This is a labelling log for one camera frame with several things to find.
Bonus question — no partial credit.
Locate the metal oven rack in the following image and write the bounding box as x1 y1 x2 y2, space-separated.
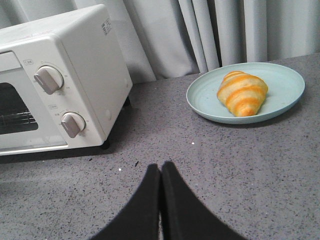
0 111 36 127

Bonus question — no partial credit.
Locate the white Toshiba toaster oven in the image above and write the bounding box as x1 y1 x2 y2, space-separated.
0 4 133 152

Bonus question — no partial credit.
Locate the striped croissant bread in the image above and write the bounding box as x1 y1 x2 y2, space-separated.
216 70 269 117

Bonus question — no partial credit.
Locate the lower oven knob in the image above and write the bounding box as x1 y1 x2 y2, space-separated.
61 112 86 139

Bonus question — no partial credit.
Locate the oven knob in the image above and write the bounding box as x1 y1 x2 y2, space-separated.
61 112 86 139
33 65 64 95

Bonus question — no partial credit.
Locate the light green plate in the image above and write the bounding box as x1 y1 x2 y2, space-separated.
186 62 305 125

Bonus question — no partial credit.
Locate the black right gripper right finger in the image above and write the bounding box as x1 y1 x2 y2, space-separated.
161 161 245 240

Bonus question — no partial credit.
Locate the glass oven door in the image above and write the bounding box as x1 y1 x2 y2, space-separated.
0 51 67 156

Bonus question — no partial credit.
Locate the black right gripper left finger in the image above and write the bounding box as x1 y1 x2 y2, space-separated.
92 163 161 240

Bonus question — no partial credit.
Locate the grey curtain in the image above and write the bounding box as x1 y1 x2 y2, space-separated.
0 0 320 85

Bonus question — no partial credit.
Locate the upper oven knob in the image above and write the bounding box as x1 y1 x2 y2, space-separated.
33 65 64 95

